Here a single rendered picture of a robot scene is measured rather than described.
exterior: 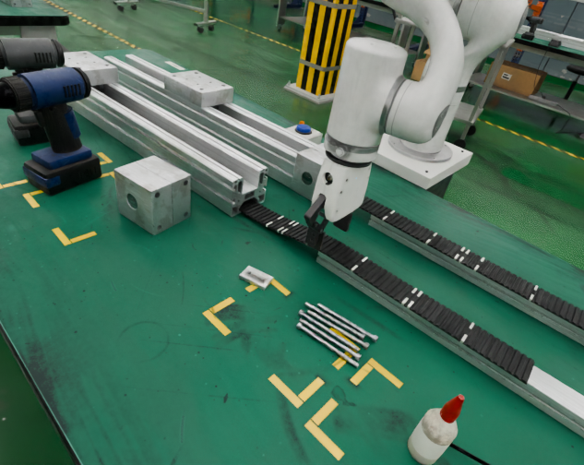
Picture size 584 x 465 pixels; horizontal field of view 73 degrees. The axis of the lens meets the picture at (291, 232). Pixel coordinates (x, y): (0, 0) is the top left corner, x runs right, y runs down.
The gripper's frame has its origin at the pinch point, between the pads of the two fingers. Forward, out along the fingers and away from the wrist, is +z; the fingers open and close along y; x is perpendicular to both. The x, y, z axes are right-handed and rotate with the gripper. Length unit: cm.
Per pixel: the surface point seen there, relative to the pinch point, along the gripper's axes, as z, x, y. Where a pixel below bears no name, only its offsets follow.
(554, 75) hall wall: 71, 64, 768
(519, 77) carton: 46, 65, 490
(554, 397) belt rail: 3.1, -40.6, -1.5
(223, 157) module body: -0.8, 30.6, 2.3
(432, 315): 2.9, -22.0, -0.9
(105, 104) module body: -2, 65, -5
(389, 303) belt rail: 5.1, -15.4, -1.5
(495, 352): 2.9, -32.1, -0.4
